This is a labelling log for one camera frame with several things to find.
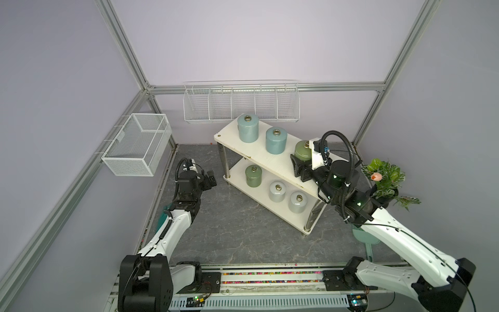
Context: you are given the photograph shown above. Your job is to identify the large green canister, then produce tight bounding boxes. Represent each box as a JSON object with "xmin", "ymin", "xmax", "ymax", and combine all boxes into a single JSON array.
[{"xmin": 294, "ymin": 140, "xmax": 312, "ymax": 162}]

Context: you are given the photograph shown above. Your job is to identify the light blue canister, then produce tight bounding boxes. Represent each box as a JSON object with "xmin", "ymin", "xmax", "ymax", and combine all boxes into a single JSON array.
[
  {"xmin": 237, "ymin": 114, "xmax": 259, "ymax": 143},
  {"xmin": 266, "ymin": 127, "xmax": 287, "ymax": 155}
]

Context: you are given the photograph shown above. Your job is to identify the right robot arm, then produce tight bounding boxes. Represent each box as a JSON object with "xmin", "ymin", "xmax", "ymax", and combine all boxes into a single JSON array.
[{"xmin": 290, "ymin": 155, "xmax": 476, "ymax": 311}]

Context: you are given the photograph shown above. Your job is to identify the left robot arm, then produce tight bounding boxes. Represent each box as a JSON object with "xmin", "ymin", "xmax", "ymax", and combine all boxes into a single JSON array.
[{"xmin": 117, "ymin": 158, "xmax": 217, "ymax": 311}]

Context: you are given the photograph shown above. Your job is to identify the white two-tier shelf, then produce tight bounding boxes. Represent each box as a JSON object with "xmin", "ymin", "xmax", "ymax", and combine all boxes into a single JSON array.
[{"xmin": 214, "ymin": 120, "xmax": 326, "ymax": 235}]

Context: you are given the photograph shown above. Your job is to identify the grey canister right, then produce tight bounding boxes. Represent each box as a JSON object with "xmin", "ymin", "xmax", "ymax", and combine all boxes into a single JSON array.
[{"xmin": 288, "ymin": 191, "xmax": 308, "ymax": 214}]

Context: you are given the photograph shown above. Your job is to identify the grey canister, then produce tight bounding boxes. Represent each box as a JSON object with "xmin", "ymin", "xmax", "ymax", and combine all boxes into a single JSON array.
[
  {"xmin": 269, "ymin": 181, "xmax": 287, "ymax": 203},
  {"xmin": 288, "ymin": 191, "xmax": 308, "ymax": 214}
]

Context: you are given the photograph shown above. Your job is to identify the grey canister left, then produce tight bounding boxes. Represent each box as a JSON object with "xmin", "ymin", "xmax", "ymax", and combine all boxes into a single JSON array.
[{"xmin": 269, "ymin": 181, "xmax": 287, "ymax": 203}]

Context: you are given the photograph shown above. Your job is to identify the small green canister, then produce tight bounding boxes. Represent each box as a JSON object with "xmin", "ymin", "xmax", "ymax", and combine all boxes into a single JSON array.
[{"xmin": 245, "ymin": 165, "xmax": 262, "ymax": 188}]

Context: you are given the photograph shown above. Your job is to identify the green work glove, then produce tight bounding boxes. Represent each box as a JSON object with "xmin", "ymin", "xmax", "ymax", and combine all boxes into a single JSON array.
[{"xmin": 156, "ymin": 204, "xmax": 171, "ymax": 231}]

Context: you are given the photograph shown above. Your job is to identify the artificial plant in black pot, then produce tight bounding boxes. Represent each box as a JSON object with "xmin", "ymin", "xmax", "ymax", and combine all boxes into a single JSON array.
[{"xmin": 361, "ymin": 159, "xmax": 421, "ymax": 210}]

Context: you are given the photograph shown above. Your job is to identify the white mesh basket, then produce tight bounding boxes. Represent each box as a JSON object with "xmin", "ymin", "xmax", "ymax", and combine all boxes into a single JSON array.
[{"xmin": 101, "ymin": 113, "xmax": 172, "ymax": 177}]

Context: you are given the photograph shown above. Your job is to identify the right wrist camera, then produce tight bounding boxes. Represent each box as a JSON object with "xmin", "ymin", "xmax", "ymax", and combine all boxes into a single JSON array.
[{"xmin": 309, "ymin": 138, "xmax": 330, "ymax": 170}]

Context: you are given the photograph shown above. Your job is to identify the long white wire basket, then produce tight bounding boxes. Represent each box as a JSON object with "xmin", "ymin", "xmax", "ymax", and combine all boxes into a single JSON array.
[{"xmin": 183, "ymin": 80, "xmax": 301, "ymax": 124}]

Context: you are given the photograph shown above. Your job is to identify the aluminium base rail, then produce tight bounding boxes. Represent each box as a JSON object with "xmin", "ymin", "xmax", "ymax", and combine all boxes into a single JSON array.
[{"xmin": 103, "ymin": 264, "xmax": 445, "ymax": 312}]

